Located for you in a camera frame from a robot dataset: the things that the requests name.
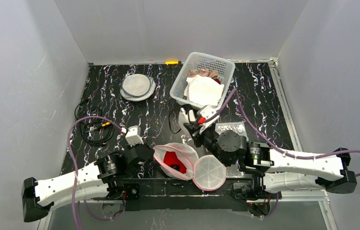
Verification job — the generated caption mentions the white mesh bag blue trim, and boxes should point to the white mesh bag blue trim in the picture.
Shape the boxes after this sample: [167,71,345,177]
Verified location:
[120,74,156,102]

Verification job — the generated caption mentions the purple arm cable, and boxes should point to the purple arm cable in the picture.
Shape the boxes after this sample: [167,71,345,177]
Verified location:
[199,88,360,177]
[67,115,127,230]

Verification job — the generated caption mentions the white bra black straps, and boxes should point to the white bra black straps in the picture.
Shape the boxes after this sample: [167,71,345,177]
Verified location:
[168,106,198,137]

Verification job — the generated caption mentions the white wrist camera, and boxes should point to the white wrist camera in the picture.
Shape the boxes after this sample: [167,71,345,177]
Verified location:
[125,126,144,147]
[197,105,219,134]

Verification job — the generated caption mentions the clear plastic compartment box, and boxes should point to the clear plastic compartment box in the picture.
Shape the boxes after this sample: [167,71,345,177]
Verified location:
[215,122,248,139]

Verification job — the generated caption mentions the aluminium rail frame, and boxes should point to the aluminium rail frame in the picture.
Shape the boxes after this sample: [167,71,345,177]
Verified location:
[268,57,330,203]

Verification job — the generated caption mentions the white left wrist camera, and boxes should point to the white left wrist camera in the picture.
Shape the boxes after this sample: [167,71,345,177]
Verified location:
[125,126,144,147]

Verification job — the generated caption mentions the white plastic basket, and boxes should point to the white plastic basket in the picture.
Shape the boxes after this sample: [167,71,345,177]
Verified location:
[169,52,236,110]

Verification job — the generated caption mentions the black coiled cable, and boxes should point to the black coiled cable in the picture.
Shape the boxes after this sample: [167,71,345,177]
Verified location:
[73,98,114,147]

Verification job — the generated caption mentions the bright red bra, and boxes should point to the bright red bra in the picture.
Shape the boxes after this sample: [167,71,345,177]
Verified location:
[163,151,187,174]

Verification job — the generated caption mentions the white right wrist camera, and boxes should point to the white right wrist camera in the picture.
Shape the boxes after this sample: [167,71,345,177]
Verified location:
[197,105,219,134]

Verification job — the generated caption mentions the white mesh bag pink trim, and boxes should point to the white mesh bag pink trim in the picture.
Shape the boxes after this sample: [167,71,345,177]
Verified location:
[153,143,227,191]

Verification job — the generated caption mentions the yellow orange marker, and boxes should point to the yellow orange marker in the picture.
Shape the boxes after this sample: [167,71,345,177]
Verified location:
[165,60,181,65]

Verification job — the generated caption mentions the beige pink bra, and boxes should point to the beige pink bra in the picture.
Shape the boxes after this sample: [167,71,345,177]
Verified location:
[188,69,218,80]

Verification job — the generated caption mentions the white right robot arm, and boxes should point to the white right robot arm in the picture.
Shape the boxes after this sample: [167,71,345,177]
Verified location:
[178,107,357,194]

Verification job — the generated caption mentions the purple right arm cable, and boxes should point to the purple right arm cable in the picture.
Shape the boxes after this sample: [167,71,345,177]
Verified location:
[199,88,360,177]

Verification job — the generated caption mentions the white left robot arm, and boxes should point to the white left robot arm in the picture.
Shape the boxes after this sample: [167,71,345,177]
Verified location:
[21,144,155,222]

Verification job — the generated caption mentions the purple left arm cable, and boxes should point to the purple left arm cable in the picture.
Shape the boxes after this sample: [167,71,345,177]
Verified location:
[67,115,127,230]

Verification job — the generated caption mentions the black base frame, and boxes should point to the black base frame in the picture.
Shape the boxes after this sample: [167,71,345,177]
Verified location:
[102,177,282,218]

